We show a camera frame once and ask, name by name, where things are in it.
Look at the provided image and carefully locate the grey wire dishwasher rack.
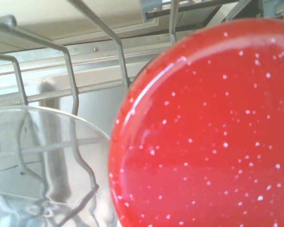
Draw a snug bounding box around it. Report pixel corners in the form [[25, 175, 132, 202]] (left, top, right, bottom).
[[0, 0, 284, 220]]

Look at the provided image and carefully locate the red speckled plate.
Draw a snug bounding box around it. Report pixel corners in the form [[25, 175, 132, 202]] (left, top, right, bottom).
[[107, 18, 284, 227]]

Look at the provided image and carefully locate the brushed metal bar handle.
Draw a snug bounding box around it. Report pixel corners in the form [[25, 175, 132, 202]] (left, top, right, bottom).
[[38, 78, 70, 202]]

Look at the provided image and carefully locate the built-in dishwasher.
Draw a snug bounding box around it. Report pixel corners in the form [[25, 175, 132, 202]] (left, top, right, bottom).
[[0, 0, 284, 105]]

